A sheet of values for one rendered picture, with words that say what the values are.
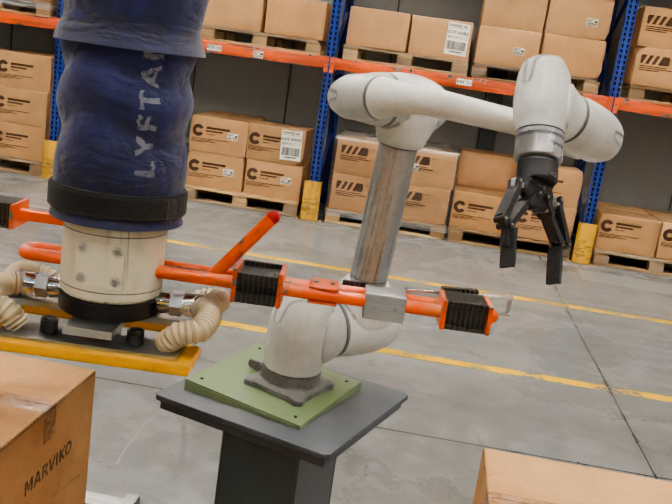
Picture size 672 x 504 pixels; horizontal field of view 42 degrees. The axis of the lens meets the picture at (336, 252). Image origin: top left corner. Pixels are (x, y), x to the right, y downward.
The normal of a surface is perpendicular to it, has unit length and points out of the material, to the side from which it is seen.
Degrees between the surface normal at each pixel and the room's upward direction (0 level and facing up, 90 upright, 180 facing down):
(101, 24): 80
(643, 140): 90
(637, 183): 90
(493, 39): 86
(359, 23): 89
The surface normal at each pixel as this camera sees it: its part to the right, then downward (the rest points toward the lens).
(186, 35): 0.88, 0.00
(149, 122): 0.46, 0.50
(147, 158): 0.66, 0.00
